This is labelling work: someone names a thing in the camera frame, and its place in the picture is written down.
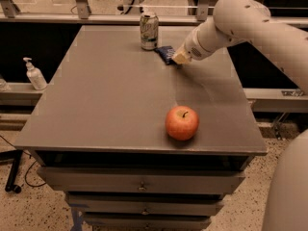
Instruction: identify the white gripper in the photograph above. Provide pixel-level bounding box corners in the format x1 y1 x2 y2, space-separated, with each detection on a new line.
172 29 212 64

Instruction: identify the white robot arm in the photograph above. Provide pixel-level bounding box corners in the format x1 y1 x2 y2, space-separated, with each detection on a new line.
172 0 308 231

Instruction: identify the green white 7up can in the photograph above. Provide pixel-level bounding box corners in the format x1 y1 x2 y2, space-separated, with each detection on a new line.
140 12 159 50

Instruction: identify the red apple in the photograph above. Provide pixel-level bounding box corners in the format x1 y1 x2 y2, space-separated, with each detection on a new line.
165 106 199 141

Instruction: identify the grey drawer cabinet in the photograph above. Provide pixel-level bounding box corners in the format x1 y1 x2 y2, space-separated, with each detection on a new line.
13 24 269 231

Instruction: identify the white pump sanitizer bottle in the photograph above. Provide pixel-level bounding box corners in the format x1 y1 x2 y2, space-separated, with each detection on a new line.
23 57 47 90

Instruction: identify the top grey drawer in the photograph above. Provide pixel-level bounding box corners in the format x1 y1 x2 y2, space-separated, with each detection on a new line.
38 167 244 194

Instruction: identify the grey drawer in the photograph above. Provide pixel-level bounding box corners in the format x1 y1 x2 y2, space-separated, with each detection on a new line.
38 167 244 194
83 213 211 230
65 192 223 216

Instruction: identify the middle grey drawer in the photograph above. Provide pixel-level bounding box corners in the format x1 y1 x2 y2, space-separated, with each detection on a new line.
65 192 223 216

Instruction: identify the bottom grey drawer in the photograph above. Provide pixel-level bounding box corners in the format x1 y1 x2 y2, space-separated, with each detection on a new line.
83 213 211 230

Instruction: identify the black chair leg with caster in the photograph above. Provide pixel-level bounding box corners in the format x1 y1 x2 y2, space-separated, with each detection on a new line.
0 150 22 193

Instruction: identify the metal window rail frame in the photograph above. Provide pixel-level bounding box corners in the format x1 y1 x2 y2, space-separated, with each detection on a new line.
0 0 308 27

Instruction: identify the black floor cable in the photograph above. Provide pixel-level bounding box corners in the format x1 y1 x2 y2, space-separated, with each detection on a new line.
0 135 48 189

